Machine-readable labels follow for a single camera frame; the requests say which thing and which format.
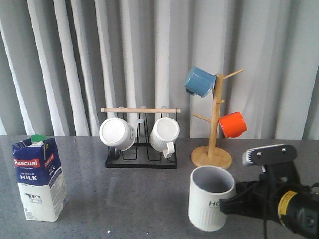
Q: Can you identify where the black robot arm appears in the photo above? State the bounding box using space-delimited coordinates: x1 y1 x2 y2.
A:
219 176 319 239

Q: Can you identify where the white mug black handle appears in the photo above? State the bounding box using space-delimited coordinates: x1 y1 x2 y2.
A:
99 117 136 160

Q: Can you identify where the blue white milk carton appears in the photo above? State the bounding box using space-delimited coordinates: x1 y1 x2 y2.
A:
12 134 67 222

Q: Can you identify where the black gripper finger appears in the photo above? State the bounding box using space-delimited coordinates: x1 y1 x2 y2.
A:
219 195 248 216

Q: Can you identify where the grey white curtain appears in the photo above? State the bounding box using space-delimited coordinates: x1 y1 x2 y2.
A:
0 0 319 140

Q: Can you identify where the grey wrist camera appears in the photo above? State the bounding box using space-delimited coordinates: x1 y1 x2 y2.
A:
242 144 300 188

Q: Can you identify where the wooden mug tree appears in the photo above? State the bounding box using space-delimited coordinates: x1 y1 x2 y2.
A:
191 69 244 169

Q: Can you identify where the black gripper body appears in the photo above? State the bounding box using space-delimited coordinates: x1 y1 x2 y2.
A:
235 175 287 219

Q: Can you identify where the orange mug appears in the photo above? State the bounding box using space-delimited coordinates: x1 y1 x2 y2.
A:
218 112 247 138

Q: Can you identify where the blue mug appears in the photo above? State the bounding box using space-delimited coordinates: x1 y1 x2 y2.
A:
184 66 216 98

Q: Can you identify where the black wire mug rack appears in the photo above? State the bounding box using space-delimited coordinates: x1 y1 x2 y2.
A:
101 106 181 169

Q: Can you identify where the white ribbed mug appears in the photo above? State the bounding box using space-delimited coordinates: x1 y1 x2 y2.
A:
150 117 180 158

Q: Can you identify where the tall white ribbed cup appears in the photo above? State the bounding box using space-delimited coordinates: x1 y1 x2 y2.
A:
188 165 236 232

